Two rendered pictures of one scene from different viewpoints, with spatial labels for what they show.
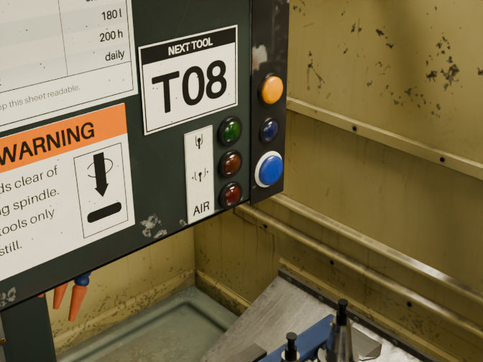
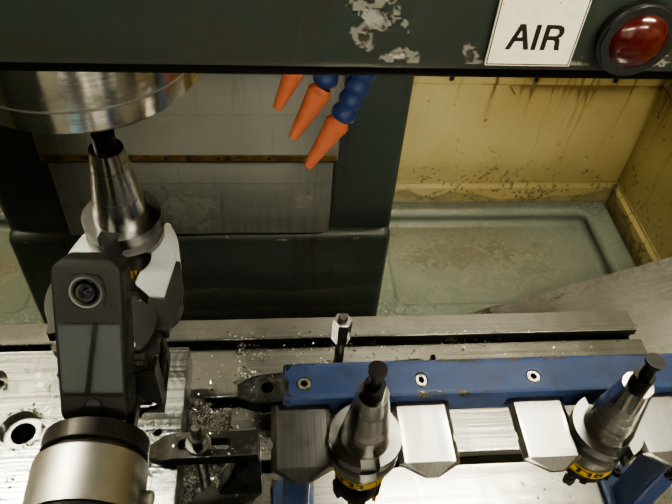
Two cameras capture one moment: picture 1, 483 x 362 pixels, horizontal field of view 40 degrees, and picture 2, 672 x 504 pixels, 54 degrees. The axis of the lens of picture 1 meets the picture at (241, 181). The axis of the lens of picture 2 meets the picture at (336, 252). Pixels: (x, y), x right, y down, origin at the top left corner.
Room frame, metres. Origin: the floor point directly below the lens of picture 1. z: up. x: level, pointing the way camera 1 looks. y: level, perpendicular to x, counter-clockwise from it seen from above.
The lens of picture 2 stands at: (0.31, -0.03, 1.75)
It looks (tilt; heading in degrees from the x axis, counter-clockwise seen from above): 47 degrees down; 35
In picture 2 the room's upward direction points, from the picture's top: 5 degrees clockwise
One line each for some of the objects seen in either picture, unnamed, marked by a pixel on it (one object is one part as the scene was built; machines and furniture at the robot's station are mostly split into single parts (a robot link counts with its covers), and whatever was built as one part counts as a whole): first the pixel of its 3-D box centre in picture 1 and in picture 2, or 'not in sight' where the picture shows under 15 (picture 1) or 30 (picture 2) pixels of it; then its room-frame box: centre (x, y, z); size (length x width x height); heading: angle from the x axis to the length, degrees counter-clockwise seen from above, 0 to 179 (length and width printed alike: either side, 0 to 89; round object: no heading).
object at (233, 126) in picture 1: (231, 131); not in sight; (0.54, 0.01, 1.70); 0.02 x 0.01 x 0.02; 133
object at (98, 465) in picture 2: not in sight; (93, 487); (0.37, 0.19, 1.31); 0.08 x 0.05 x 0.08; 133
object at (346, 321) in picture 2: not in sight; (340, 344); (0.78, 0.27, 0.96); 0.03 x 0.03 x 0.13
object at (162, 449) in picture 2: not in sight; (206, 457); (0.53, 0.29, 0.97); 0.13 x 0.03 x 0.15; 133
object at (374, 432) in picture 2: not in sight; (369, 414); (0.56, 0.09, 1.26); 0.04 x 0.04 x 0.07
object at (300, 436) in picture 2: not in sight; (301, 444); (0.52, 0.13, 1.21); 0.07 x 0.05 x 0.01; 43
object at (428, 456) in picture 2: not in sight; (425, 439); (0.60, 0.05, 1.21); 0.07 x 0.05 x 0.01; 43
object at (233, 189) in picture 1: (231, 195); (637, 40); (0.54, 0.01, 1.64); 0.02 x 0.01 x 0.02; 133
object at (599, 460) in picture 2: not in sight; (603, 431); (0.71, -0.07, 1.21); 0.06 x 0.06 x 0.03
